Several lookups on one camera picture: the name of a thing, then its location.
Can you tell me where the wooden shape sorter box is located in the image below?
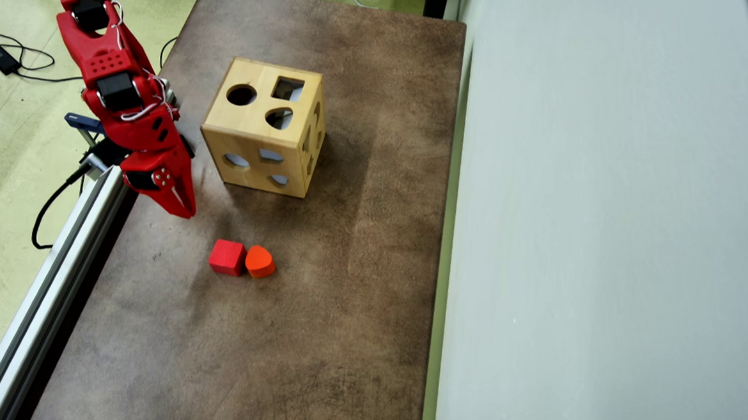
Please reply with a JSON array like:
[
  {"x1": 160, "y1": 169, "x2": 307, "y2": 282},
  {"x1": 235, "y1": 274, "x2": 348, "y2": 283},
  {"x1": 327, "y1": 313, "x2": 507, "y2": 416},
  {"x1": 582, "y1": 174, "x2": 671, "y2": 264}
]
[{"x1": 197, "y1": 52, "x2": 331, "y2": 204}]

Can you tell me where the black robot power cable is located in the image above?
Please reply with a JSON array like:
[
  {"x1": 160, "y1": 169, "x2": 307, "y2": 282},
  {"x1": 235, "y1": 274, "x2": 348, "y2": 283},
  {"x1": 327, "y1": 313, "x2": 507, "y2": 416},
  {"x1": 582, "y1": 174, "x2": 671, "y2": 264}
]
[{"x1": 158, "y1": 36, "x2": 179, "y2": 72}]

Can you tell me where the aluminium profile rail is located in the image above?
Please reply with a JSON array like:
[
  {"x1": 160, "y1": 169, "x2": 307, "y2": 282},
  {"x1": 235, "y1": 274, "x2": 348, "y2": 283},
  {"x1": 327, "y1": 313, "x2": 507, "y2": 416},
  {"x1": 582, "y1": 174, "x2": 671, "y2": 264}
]
[{"x1": 0, "y1": 166, "x2": 136, "y2": 420}]

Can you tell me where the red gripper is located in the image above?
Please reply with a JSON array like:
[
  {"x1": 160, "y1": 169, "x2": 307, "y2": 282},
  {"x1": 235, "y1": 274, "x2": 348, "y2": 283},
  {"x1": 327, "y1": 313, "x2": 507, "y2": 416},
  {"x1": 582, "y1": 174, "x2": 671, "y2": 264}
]
[{"x1": 118, "y1": 143, "x2": 198, "y2": 222}]

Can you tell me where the blue clamp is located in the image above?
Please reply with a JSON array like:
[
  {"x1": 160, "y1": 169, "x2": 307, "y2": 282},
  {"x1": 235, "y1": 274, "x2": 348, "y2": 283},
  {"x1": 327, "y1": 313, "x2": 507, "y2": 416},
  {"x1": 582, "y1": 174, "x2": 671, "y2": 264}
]
[{"x1": 65, "y1": 111, "x2": 106, "y2": 150}]

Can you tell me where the white servo wire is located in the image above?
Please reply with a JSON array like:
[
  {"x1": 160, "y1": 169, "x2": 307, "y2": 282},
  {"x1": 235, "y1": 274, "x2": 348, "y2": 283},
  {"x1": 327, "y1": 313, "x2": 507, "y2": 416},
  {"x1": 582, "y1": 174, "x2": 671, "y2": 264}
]
[{"x1": 110, "y1": 0, "x2": 175, "y2": 123}]

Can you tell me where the orange rounded triangular block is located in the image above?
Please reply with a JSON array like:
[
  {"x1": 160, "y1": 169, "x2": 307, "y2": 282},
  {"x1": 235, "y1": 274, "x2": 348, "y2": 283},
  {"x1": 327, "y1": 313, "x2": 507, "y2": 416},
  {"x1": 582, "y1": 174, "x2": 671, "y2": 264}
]
[{"x1": 244, "y1": 244, "x2": 277, "y2": 280}]

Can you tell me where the black power adapter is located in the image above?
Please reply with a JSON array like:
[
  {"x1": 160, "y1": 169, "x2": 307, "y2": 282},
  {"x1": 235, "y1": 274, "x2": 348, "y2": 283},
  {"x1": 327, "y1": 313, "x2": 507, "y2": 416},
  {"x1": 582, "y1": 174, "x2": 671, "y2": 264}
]
[{"x1": 0, "y1": 43, "x2": 22, "y2": 77}]

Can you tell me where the black adapter cable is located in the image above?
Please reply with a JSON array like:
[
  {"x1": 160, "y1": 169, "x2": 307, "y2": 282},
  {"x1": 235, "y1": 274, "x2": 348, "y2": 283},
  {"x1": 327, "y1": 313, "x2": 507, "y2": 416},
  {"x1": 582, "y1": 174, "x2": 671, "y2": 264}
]
[{"x1": 0, "y1": 27, "x2": 84, "y2": 87}]

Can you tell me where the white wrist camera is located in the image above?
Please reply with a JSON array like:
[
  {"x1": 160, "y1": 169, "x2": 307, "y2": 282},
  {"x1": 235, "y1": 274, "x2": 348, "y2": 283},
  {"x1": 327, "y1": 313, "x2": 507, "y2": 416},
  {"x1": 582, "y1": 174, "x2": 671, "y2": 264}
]
[{"x1": 79, "y1": 136, "x2": 133, "y2": 181}]

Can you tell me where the red wooden cube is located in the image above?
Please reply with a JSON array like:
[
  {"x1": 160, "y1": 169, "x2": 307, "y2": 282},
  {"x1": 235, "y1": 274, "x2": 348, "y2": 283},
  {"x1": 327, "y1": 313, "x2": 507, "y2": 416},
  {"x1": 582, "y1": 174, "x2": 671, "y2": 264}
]
[{"x1": 208, "y1": 238, "x2": 248, "y2": 278}]

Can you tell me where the black camera cable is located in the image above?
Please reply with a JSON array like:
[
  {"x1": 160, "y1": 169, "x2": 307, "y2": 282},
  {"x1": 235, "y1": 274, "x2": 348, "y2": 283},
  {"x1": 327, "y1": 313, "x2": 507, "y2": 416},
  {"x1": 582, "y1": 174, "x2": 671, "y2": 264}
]
[{"x1": 28, "y1": 163, "x2": 96, "y2": 250}]

